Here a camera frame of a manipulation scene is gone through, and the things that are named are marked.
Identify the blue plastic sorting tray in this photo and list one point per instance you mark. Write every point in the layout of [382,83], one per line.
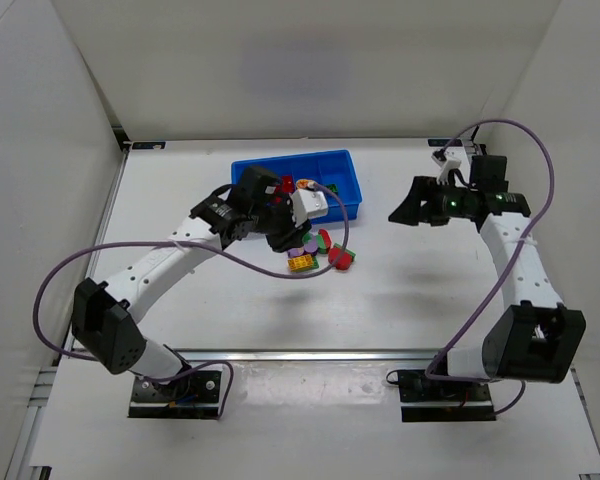
[327,167]

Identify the red green curved lego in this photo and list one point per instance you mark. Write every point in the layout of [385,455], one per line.
[324,241]

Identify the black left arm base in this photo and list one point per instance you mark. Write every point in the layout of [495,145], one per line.
[201,395]

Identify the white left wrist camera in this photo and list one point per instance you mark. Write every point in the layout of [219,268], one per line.
[308,205]

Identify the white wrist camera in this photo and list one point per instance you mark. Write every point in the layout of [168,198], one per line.
[447,164]
[308,205]

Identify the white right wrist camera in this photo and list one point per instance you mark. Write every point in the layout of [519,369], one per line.
[447,164]

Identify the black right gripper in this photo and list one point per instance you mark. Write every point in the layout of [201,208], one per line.
[425,201]

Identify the red green lego block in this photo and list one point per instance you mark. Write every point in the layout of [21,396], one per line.
[341,258]

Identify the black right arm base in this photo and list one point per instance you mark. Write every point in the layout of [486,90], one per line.
[430,401]

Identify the red lego brick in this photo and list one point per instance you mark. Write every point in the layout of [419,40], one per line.
[287,185]

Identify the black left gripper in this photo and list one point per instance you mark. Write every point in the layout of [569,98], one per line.
[282,235]

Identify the yellow lego brick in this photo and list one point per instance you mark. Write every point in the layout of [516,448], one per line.
[302,264]

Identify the purple round lego piece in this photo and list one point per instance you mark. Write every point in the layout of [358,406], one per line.
[310,247]

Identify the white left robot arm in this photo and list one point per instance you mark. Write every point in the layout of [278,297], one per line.
[106,314]

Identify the aluminium frame rail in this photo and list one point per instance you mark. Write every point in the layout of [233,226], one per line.
[290,356]

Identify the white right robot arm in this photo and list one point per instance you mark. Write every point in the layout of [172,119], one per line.
[537,336]

